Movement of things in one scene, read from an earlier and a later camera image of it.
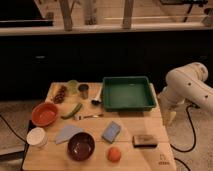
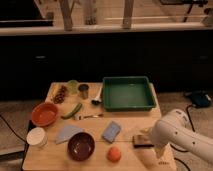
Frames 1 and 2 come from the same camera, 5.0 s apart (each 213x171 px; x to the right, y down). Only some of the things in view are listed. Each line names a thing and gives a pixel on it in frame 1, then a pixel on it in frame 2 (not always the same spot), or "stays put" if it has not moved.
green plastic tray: x=128 y=94 stays put
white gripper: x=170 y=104 -> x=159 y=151
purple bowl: x=81 y=146 stays put
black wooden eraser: x=145 y=141 stays put
